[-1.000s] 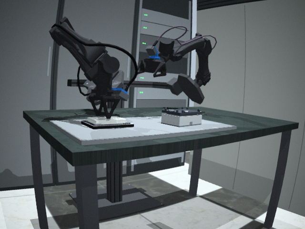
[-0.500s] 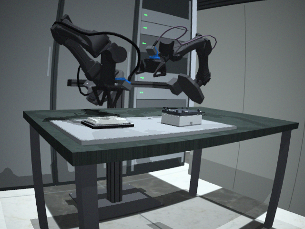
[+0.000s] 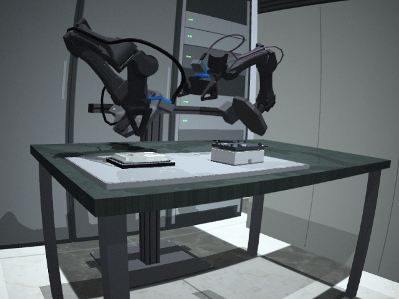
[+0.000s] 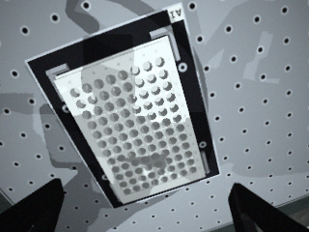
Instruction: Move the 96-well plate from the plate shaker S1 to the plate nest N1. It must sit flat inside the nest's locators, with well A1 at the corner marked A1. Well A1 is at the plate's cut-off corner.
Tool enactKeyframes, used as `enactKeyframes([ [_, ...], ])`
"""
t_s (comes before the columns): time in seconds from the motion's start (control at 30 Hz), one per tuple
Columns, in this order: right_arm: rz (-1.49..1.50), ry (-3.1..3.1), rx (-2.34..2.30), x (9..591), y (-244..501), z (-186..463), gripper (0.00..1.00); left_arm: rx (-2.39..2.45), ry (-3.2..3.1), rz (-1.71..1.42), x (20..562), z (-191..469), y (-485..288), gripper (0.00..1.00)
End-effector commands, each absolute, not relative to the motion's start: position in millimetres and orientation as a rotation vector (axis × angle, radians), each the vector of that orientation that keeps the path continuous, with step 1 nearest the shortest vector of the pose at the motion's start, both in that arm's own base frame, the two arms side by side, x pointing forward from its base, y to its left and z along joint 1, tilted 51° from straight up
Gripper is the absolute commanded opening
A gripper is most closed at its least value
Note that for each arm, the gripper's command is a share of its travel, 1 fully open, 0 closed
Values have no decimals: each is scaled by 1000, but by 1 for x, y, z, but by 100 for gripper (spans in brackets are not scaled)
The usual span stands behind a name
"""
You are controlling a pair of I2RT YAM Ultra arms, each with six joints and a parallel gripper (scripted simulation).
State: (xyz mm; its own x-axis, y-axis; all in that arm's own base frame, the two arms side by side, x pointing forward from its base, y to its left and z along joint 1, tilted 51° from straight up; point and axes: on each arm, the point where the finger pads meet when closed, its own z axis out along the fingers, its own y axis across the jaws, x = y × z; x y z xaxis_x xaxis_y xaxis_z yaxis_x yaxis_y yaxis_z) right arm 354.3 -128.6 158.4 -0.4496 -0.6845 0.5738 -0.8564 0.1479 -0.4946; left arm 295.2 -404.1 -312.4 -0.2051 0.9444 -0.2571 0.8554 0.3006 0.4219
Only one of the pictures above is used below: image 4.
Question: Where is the white well plate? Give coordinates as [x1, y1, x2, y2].
[54, 36, 206, 204]

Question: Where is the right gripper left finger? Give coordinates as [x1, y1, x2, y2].
[0, 178, 65, 232]

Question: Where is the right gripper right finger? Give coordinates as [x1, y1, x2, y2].
[228, 183, 309, 232]

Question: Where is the grey perforated base plate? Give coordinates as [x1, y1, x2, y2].
[0, 0, 309, 232]

